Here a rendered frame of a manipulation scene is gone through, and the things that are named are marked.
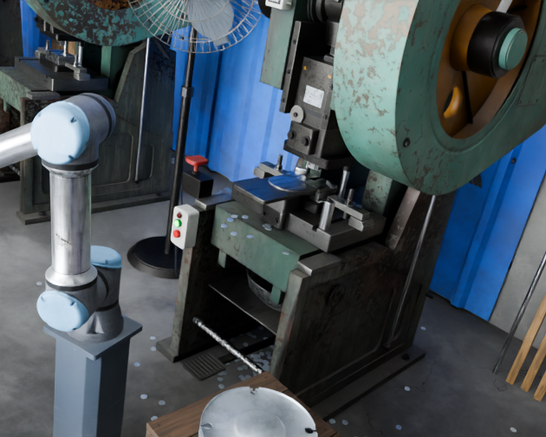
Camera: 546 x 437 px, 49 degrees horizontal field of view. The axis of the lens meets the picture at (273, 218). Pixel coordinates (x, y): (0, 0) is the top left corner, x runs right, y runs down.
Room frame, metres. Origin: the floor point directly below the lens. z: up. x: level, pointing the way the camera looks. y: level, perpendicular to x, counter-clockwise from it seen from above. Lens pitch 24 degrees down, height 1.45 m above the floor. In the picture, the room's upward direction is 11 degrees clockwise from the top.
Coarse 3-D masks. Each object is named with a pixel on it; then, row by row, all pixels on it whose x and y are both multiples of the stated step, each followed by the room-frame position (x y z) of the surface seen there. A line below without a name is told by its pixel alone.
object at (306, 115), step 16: (304, 64) 1.88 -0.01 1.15; (320, 64) 1.85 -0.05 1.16; (304, 80) 1.88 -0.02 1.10; (320, 80) 1.84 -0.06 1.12; (304, 96) 1.87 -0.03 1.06; (320, 96) 1.83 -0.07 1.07; (304, 112) 1.86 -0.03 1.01; (320, 112) 1.82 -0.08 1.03; (304, 128) 1.81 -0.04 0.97; (320, 128) 1.81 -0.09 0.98; (288, 144) 1.85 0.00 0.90; (304, 144) 1.79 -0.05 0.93; (320, 144) 1.80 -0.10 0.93; (336, 144) 1.85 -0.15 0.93
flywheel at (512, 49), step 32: (480, 0) 1.66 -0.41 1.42; (512, 0) 1.80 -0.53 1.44; (448, 32) 1.57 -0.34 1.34; (480, 32) 1.56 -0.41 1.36; (512, 32) 1.55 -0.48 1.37; (448, 64) 1.60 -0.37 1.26; (480, 64) 1.55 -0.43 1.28; (512, 64) 1.56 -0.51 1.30; (480, 96) 1.79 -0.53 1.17; (448, 128) 1.68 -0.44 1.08; (480, 128) 1.76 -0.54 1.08
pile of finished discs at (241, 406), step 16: (224, 400) 1.22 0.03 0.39; (240, 400) 1.23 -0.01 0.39; (256, 400) 1.24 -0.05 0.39; (272, 400) 1.26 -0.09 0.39; (288, 400) 1.27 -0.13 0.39; (208, 416) 1.15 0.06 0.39; (224, 416) 1.16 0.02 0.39; (240, 416) 1.17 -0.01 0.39; (256, 416) 1.18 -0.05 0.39; (272, 416) 1.19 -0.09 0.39; (288, 416) 1.21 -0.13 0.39; (304, 416) 1.22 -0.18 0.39; (208, 432) 1.10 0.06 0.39; (224, 432) 1.11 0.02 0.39; (240, 432) 1.12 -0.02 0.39; (256, 432) 1.13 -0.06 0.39; (272, 432) 1.14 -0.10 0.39; (288, 432) 1.15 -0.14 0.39; (304, 432) 1.16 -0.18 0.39
